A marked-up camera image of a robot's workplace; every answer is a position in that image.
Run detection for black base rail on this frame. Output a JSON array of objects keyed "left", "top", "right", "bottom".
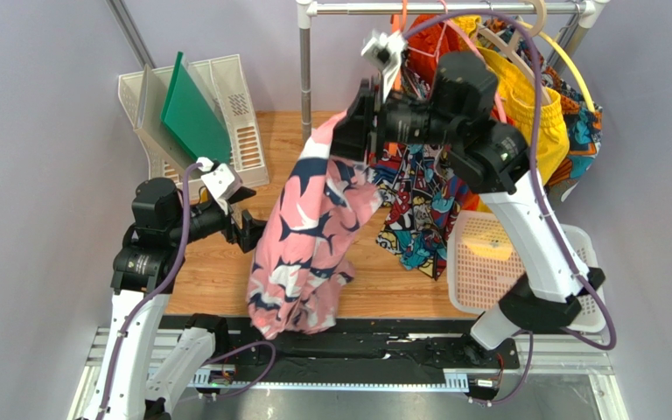
[{"left": 224, "top": 318, "right": 521, "bottom": 385}]

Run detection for green plastic board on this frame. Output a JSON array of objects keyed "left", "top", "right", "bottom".
[{"left": 161, "top": 52, "right": 232, "bottom": 164}]

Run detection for grey plastic board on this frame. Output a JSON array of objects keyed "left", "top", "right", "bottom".
[{"left": 133, "top": 65, "right": 194, "bottom": 177}]

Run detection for yellow shorts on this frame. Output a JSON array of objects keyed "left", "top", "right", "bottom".
[{"left": 452, "top": 14, "right": 571, "bottom": 214}]

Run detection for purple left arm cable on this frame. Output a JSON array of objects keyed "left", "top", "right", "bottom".
[{"left": 94, "top": 161, "right": 279, "bottom": 420}]

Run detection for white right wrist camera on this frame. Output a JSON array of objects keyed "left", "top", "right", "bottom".
[{"left": 360, "top": 31, "right": 407, "bottom": 92}]

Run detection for comic print shorts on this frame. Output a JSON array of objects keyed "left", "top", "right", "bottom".
[{"left": 371, "top": 144, "right": 479, "bottom": 280}]

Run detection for orange plastic hanger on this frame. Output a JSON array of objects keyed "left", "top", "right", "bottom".
[{"left": 390, "top": 0, "right": 409, "bottom": 33}]

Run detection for yellow plastic hanger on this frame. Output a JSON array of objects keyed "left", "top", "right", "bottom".
[{"left": 536, "top": 31, "right": 597, "bottom": 113}]

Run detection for white plastic laundry basket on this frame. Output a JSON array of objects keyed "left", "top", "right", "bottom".
[{"left": 445, "top": 210, "right": 606, "bottom": 333}]

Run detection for white plastic file rack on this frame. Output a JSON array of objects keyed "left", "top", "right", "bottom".
[{"left": 117, "top": 54, "right": 270, "bottom": 188}]

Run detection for metal clothes rack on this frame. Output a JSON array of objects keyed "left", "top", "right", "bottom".
[{"left": 296, "top": 1, "right": 608, "bottom": 140}]

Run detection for pink plastic hanger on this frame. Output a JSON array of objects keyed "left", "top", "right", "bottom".
[{"left": 400, "top": 15, "right": 515, "bottom": 125}]

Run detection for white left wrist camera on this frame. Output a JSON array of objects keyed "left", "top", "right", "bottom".
[{"left": 196, "top": 157, "right": 243, "bottom": 203}]

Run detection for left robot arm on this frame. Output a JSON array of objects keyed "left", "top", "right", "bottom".
[{"left": 82, "top": 178, "right": 265, "bottom": 419}]

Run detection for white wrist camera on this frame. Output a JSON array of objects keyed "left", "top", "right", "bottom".
[
  {"left": 360, "top": 31, "right": 407, "bottom": 92},
  {"left": 196, "top": 157, "right": 243, "bottom": 203}
]

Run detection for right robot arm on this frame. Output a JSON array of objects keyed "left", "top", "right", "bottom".
[{"left": 331, "top": 52, "right": 605, "bottom": 351}]

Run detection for blue orange patterned shorts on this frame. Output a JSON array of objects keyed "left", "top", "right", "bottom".
[{"left": 479, "top": 41, "right": 602, "bottom": 207}]

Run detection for beige wooden hanger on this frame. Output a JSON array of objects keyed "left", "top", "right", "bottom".
[{"left": 475, "top": 0, "right": 554, "bottom": 107}]

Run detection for pink shark print shorts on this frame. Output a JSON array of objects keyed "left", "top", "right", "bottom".
[{"left": 247, "top": 113, "right": 382, "bottom": 340}]

